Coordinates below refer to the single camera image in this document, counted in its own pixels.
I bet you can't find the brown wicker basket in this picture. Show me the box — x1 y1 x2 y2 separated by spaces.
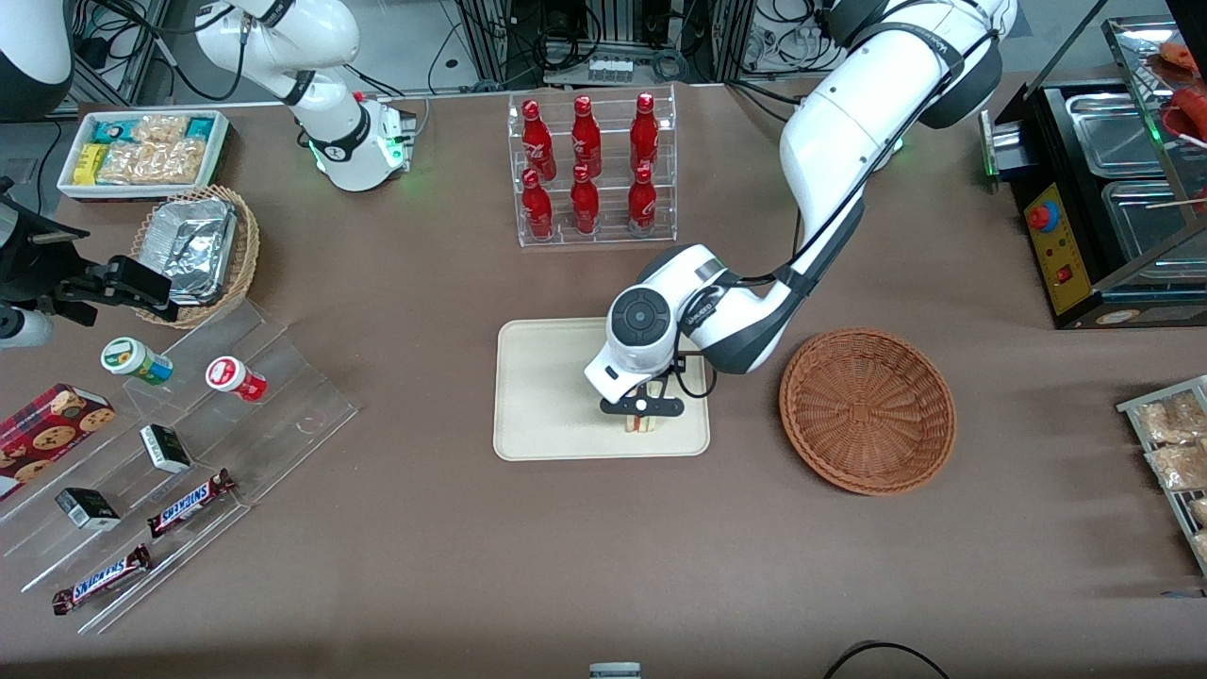
779 326 957 497

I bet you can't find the green lid snack cup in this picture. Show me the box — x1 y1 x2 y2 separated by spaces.
101 337 175 388

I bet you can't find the light tan wicker basket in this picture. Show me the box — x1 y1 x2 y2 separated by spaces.
131 184 261 330

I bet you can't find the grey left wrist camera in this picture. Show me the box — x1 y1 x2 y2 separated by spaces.
600 395 686 419

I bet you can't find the clear acrylic bottle rack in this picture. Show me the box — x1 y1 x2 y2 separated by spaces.
507 85 679 249

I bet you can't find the steel food pan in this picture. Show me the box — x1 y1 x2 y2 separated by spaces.
1064 90 1172 180
1100 179 1207 267

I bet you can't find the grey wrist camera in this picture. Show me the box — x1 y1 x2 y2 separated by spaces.
0 306 56 351
600 395 686 419

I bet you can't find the red lid snack cup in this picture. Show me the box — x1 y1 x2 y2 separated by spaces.
206 356 269 405

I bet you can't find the red food piece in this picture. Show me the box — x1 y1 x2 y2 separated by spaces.
1169 87 1207 142

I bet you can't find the silver foil food tray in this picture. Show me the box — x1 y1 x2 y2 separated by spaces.
162 226 234 306
141 197 238 248

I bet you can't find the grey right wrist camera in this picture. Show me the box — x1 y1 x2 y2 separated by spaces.
0 306 56 351

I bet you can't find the clear acrylic stepped display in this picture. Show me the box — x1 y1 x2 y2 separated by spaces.
0 299 360 636

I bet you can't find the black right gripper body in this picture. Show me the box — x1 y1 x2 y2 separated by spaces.
0 177 110 312

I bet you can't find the aluminium frame post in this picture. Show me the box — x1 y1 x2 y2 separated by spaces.
471 0 515 84
709 0 757 84

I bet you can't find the clear peanut snack packet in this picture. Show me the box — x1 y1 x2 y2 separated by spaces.
98 141 207 186
132 114 190 145

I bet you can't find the grey snack tray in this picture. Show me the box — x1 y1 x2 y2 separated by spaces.
1116 374 1207 577

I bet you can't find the Snickers chocolate bar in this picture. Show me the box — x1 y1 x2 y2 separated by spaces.
146 468 238 540
51 543 154 617

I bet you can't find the cream plastic tray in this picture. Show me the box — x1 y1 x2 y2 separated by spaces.
493 315 711 462

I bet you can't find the red chocolate chip cookie box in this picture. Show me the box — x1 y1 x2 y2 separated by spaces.
0 382 117 502

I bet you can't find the red aluminium cola bottle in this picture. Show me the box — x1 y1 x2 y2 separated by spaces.
521 99 558 182
570 95 604 180
627 163 659 234
629 92 661 174
569 165 602 238
521 170 555 242

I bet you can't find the small dark carton box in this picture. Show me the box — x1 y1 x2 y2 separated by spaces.
54 487 123 532
139 423 193 475

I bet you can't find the black food warmer machine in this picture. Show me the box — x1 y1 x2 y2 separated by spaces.
979 14 1207 331

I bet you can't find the black cable loop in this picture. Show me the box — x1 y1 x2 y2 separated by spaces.
822 640 953 679

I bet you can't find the white plastic snack bin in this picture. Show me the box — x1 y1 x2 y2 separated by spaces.
57 109 231 203

